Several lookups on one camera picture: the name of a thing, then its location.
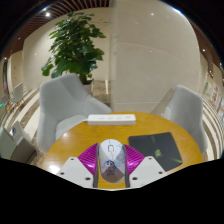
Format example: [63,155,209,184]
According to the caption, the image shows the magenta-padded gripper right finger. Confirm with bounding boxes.
[123,144,168,188]

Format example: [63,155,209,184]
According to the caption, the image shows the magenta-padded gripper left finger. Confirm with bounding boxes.
[56,143,100,188]

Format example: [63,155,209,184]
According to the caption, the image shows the white cartoon-print computer mouse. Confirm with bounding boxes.
[98,138,127,185]

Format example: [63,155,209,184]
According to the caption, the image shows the black mouse pad green lines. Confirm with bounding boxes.
[128,131,184,173]

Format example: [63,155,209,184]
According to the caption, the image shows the grey-green lounge chair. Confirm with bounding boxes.
[9,120,37,164]
[0,126,17,160]

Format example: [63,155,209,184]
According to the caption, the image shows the white power strip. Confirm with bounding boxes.
[87,113,137,126]

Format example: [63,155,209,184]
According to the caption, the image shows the grey upholstered armchair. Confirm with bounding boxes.
[35,73,113,154]
[151,84,208,155]

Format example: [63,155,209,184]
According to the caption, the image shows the white background chair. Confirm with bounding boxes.
[9,82,25,104]

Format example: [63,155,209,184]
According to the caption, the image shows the red and white poster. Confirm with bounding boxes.
[209,83,221,108]

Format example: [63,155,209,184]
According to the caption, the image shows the potted green leafy plant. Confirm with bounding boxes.
[41,11,107,94]

